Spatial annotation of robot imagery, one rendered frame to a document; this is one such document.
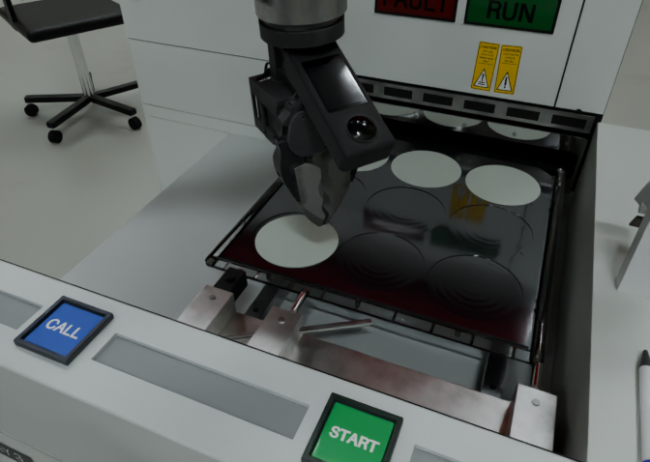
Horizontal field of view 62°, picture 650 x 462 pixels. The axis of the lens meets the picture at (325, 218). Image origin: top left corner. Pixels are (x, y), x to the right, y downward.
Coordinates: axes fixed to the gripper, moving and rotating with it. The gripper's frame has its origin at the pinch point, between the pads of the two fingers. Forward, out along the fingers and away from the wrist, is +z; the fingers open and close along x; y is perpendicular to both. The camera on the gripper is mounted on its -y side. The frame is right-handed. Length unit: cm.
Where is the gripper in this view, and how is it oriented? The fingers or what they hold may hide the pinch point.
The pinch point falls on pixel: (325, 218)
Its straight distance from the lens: 55.5
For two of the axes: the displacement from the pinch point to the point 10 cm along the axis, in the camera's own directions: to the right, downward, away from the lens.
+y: -5.0, -5.3, 6.9
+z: 0.5, 7.8, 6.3
